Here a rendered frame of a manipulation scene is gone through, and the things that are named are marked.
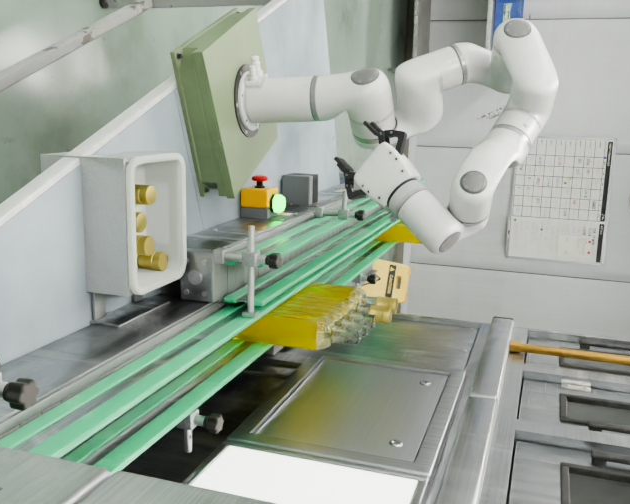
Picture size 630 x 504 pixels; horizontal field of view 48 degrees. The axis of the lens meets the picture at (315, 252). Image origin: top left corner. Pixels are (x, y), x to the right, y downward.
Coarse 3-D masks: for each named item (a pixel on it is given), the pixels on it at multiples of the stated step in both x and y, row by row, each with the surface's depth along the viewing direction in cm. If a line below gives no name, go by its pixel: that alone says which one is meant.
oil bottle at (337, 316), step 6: (282, 306) 141; (288, 306) 142; (294, 306) 142; (300, 306) 142; (306, 306) 142; (312, 306) 142; (306, 312) 138; (312, 312) 138; (318, 312) 138; (324, 312) 138; (330, 312) 138; (336, 312) 139; (336, 318) 137; (342, 318) 138; (336, 324) 136
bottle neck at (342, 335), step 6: (336, 330) 132; (342, 330) 132; (348, 330) 131; (354, 330) 131; (360, 330) 132; (336, 336) 132; (342, 336) 131; (348, 336) 131; (354, 336) 131; (360, 336) 133; (342, 342) 132; (348, 342) 131; (354, 342) 131
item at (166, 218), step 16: (144, 160) 112; (160, 160) 117; (176, 160) 123; (128, 176) 109; (144, 176) 125; (160, 176) 125; (176, 176) 124; (128, 192) 109; (160, 192) 126; (176, 192) 125; (128, 208) 110; (144, 208) 126; (160, 208) 126; (176, 208) 126; (128, 224) 111; (160, 224) 127; (176, 224) 126; (128, 240) 111; (160, 240) 128; (176, 240) 127; (128, 256) 113; (176, 256) 127; (144, 272) 124; (160, 272) 125; (176, 272) 126; (144, 288) 115
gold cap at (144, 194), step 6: (138, 186) 119; (144, 186) 119; (150, 186) 119; (138, 192) 119; (144, 192) 118; (150, 192) 120; (138, 198) 119; (144, 198) 119; (150, 198) 120; (144, 204) 120; (150, 204) 120
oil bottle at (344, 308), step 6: (288, 300) 146; (294, 300) 146; (300, 300) 146; (306, 300) 146; (312, 300) 147; (318, 300) 147; (324, 300) 147; (330, 300) 147; (318, 306) 143; (324, 306) 143; (330, 306) 143; (336, 306) 143; (342, 306) 143; (348, 306) 144; (342, 312) 142; (348, 312) 143; (348, 318) 143
